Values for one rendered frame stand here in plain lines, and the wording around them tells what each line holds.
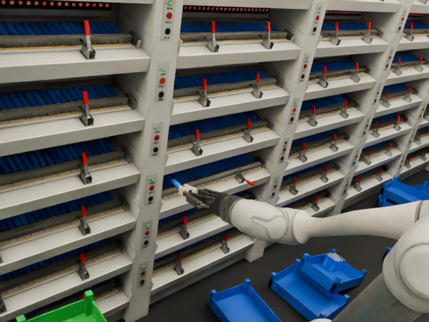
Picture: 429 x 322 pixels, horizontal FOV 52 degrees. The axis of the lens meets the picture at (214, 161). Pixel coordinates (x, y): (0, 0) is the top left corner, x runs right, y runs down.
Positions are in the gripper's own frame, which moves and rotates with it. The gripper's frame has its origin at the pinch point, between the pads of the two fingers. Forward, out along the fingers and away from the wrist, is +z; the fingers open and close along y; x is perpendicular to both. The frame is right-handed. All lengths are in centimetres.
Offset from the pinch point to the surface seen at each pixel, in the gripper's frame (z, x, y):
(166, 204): 10.4, 7.5, 2.1
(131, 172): 4.3, -10.0, 19.4
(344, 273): -9, 65, -90
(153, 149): 1.4, -16.9, 12.4
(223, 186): 10.6, 7.5, -25.9
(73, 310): -8, 21, 48
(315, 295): -10, 65, -64
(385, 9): -7, -62, -110
